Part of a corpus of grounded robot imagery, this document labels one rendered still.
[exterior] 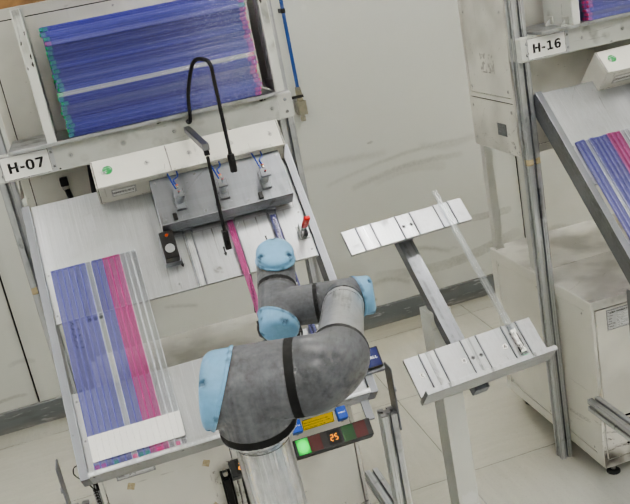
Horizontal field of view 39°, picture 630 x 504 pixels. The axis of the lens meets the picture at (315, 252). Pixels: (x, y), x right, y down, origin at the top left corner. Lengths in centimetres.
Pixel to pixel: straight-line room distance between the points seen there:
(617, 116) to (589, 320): 59
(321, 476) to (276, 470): 120
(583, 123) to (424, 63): 155
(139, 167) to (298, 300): 78
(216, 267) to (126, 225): 26
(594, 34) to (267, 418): 177
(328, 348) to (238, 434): 18
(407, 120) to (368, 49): 37
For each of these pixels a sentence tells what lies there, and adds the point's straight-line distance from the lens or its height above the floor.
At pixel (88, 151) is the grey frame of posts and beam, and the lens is 232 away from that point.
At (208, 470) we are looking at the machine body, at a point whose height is 47.
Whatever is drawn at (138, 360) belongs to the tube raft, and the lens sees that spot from 212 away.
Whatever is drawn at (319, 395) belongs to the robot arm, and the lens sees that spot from 123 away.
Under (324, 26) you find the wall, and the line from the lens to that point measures 392.
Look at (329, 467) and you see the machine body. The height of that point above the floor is 36.
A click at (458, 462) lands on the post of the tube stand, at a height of 39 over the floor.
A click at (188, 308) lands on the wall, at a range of 401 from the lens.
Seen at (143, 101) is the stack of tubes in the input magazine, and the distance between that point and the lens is 228.
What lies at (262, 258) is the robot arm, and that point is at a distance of 167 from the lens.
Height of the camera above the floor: 169
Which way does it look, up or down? 18 degrees down
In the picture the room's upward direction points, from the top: 11 degrees counter-clockwise
